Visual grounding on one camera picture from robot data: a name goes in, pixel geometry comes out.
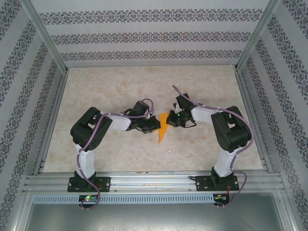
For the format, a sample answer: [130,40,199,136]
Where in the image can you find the orange cloth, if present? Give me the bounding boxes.
[157,113,170,144]

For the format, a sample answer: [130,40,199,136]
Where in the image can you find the grey sheet metal tray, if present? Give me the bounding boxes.
[9,190,299,231]

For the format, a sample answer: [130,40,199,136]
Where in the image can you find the small controller board with LED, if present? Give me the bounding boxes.
[78,194,98,204]
[213,193,229,203]

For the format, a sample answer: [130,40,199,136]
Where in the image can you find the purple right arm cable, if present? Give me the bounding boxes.
[171,84,255,210]

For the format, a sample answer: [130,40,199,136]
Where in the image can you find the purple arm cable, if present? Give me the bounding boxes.
[171,84,255,210]
[76,98,155,211]

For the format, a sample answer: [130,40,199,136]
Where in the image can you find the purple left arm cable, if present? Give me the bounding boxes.
[76,98,155,211]

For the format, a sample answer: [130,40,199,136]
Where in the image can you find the aluminium mounting rail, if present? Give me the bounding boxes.
[23,170,287,193]

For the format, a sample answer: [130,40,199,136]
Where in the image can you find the aluminium side rail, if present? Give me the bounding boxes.
[234,68,274,173]
[32,68,70,175]

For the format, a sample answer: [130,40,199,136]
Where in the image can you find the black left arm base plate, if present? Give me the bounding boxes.
[67,177,111,193]

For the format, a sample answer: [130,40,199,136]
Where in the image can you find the grey slotted cable duct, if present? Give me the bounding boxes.
[32,193,229,204]

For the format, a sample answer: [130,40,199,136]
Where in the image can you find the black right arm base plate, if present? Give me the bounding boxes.
[194,175,240,192]

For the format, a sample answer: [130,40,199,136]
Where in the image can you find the aluminium frame post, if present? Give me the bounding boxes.
[19,0,70,74]
[233,0,282,73]

